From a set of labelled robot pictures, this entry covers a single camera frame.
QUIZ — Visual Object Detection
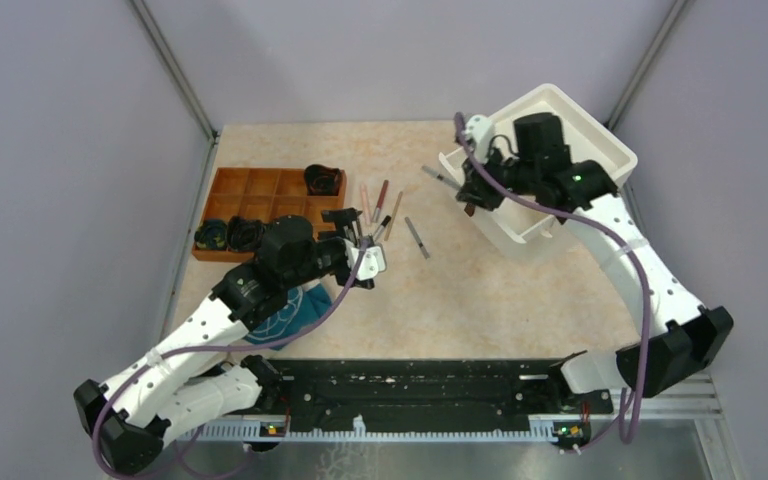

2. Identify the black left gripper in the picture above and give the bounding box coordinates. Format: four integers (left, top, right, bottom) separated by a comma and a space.
284, 209, 362, 290

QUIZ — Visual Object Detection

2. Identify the teal patterned cloth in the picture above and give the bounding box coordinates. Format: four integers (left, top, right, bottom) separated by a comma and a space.
243, 281, 333, 351

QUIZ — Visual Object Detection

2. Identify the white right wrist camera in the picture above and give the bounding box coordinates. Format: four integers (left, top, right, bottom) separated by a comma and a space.
454, 112, 496, 164

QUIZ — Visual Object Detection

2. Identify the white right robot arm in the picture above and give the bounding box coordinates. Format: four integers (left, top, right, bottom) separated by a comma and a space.
454, 112, 734, 412

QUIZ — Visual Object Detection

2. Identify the maroon makeup pencil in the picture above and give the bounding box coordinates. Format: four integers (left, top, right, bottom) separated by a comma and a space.
372, 179, 389, 223

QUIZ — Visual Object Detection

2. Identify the clear glitter gloss tube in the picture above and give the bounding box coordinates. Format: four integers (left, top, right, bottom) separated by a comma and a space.
372, 215, 392, 243

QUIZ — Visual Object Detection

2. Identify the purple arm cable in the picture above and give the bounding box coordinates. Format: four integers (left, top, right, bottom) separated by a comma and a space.
91, 238, 371, 480
452, 111, 654, 446

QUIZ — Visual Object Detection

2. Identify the houndstooth makeup pen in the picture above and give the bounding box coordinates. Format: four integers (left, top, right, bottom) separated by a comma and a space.
404, 217, 430, 260
421, 165, 461, 191

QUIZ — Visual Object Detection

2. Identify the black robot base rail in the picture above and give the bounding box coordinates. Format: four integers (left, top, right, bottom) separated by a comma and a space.
240, 359, 619, 434

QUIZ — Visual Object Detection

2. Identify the black coiled band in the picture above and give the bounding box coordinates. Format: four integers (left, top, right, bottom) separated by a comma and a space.
226, 216, 267, 253
193, 219, 228, 251
303, 164, 343, 196

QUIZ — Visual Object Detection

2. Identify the black coiled band middle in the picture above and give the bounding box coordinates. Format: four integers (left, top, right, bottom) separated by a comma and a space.
226, 216, 267, 253

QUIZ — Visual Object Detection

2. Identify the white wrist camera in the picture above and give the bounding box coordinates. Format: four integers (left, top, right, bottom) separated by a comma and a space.
349, 244, 387, 281
454, 112, 496, 164

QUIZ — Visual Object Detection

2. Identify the gold slim makeup pencil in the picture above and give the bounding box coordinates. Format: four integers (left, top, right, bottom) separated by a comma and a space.
383, 191, 404, 241

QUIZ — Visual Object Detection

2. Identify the black coiled band top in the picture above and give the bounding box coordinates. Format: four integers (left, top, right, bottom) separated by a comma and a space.
303, 164, 343, 196

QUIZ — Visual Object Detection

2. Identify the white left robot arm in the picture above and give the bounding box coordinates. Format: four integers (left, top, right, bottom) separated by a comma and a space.
73, 208, 387, 478

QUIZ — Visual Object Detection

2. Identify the wooden compartment tray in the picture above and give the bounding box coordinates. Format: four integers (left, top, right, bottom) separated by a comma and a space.
192, 167, 347, 263

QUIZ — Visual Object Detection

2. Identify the grey slotted cable duct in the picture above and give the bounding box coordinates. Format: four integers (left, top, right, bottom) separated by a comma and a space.
180, 416, 585, 446

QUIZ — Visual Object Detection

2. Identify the pink makeup pencil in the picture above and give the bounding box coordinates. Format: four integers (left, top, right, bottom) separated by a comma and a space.
359, 182, 370, 212

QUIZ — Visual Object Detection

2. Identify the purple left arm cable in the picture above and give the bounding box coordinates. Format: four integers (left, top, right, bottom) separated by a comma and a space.
91, 238, 371, 480

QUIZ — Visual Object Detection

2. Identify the black coiled band left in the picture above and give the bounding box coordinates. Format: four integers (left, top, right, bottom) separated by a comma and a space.
193, 219, 228, 251

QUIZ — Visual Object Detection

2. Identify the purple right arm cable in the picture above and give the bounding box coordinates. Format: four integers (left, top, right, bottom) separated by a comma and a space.
452, 111, 654, 446

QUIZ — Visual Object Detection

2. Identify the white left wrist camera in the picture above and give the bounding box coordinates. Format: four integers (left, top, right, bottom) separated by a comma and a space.
349, 244, 387, 281

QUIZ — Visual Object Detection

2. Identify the white pull-out drawer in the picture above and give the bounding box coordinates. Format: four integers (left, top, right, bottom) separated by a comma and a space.
438, 144, 558, 264

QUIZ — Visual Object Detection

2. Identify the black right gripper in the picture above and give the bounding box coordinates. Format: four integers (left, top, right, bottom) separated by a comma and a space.
456, 143, 538, 213

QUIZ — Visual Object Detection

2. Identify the white drawer organizer box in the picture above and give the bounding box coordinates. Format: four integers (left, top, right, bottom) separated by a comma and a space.
488, 83, 638, 188

